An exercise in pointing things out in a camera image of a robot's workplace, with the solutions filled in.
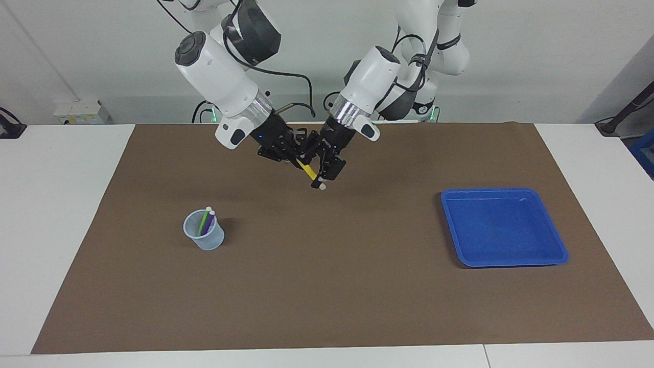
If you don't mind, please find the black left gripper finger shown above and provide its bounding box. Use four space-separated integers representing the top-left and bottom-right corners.
306 130 323 164
311 156 346 190

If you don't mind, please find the black base cable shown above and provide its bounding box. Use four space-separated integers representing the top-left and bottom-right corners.
192 100 215 123

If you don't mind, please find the white power strip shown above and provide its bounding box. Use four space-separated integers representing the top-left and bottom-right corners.
54 100 110 125

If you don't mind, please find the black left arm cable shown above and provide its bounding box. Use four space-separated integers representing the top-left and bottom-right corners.
391 31 440 110

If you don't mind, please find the yellow pen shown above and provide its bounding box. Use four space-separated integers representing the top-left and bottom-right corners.
296 158 326 191

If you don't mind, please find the blue plastic tray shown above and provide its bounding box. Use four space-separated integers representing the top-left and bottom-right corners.
440 187 569 268

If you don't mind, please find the brown table mat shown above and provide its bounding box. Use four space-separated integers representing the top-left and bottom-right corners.
31 122 654 355

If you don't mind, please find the clear plastic cup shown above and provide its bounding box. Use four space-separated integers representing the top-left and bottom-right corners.
183 209 225 251

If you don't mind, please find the blue box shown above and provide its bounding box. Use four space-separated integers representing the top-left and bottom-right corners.
629 129 654 180

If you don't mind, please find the black slanted pole stand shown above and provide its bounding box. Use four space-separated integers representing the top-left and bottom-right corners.
595 82 654 136

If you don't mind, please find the black stand with flat base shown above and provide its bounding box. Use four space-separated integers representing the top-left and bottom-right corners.
0 107 27 139

